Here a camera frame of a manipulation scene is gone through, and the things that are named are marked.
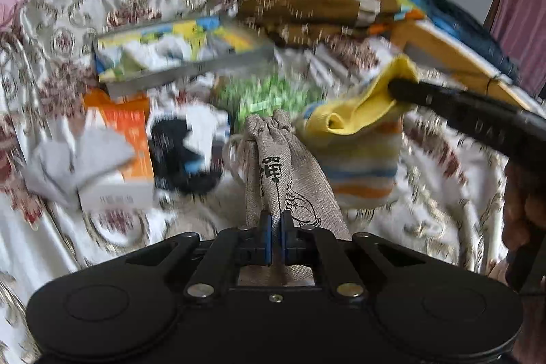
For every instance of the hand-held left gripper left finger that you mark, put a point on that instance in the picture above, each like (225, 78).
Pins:
(265, 238)

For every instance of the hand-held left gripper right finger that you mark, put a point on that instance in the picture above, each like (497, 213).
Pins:
(286, 238)

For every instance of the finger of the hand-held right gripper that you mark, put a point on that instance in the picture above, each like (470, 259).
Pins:
(418, 93)

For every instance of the yellow striped sock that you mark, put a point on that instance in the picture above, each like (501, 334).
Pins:
(362, 159)

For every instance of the black and white sock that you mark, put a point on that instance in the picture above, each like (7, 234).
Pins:
(175, 159)

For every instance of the grey metal tray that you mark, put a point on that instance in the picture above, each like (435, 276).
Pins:
(183, 73)

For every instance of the grey sock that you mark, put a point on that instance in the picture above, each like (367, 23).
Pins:
(85, 155)

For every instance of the person's right hand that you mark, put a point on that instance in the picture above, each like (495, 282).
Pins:
(524, 210)

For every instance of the dark blue cloth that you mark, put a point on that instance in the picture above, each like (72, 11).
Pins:
(469, 31)

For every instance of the floral satin blanket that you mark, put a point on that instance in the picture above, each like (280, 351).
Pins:
(426, 197)

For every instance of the pink curtain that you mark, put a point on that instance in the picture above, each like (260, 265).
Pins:
(524, 14)

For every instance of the clear bag of green pieces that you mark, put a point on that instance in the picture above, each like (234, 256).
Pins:
(264, 95)

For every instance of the orange and white box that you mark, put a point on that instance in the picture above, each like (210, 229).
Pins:
(132, 142)

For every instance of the wooden bed frame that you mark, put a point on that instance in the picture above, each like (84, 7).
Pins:
(448, 48)

